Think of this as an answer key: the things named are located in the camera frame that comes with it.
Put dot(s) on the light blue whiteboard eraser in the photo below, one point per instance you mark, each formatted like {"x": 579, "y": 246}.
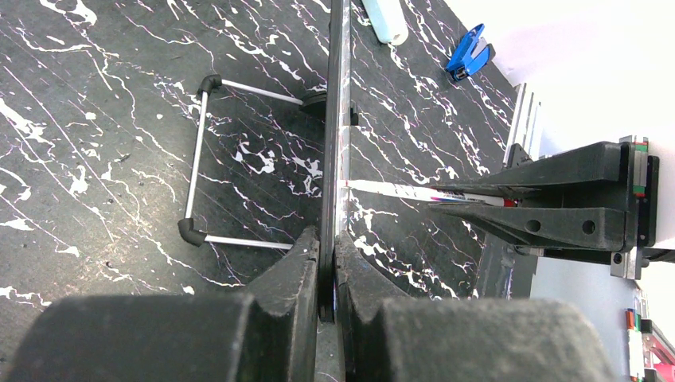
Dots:
{"x": 387, "y": 20}

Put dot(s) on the pink plastic object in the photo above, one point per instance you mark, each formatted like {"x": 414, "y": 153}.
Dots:
{"x": 663, "y": 362}

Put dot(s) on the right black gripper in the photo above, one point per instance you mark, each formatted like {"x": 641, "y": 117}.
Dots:
{"x": 592, "y": 168}

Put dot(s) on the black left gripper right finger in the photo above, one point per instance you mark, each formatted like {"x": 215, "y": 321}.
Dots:
{"x": 387, "y": 335}

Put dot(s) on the red capped whiteboard marker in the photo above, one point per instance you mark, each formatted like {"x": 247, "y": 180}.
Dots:
{"x": 418, "y": 193}

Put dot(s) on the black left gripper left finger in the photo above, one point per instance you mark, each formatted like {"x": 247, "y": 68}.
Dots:
{"x": 265, "y": 331}

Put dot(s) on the bundle of coloured markers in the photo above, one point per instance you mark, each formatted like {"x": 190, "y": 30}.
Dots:
{"x": 638, "y": 357}

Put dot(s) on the white whiteboard black frame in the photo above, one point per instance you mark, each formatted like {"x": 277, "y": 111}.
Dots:
{"x": 336, "y": 153}

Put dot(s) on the whiteboard wire stand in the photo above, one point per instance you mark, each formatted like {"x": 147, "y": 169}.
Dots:
{"x": 257, "y": 174}

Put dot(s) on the aluminium frame rail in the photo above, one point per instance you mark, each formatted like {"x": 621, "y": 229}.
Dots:
{"x": 525, "y": 128}

